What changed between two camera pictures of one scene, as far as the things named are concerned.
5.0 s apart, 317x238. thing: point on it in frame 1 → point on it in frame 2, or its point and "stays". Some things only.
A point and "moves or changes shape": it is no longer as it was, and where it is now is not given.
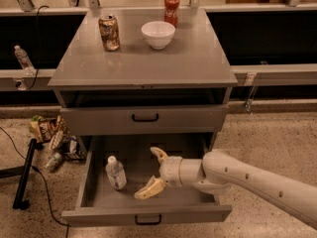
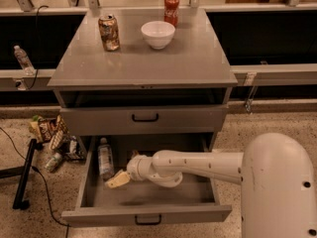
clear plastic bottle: (116, 173) moves or changes shape
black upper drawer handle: (145, 120) stays
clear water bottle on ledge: (25, 60) stays
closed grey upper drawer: (118, 120) stays
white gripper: (170, 172) → (135, 168)
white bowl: (158, 34) stays
